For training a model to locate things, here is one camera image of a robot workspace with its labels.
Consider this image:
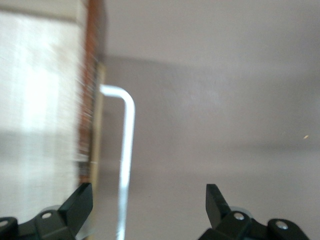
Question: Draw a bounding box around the light wooden handle backing strip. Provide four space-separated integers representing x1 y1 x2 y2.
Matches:
90 61 106 237

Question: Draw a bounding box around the white metal drawer handle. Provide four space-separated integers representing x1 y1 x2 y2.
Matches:
99 84 136 240

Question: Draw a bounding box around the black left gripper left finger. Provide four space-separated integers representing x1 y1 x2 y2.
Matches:
0 182 94 240

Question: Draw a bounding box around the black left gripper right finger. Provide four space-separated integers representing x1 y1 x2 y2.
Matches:
199 183 310 240

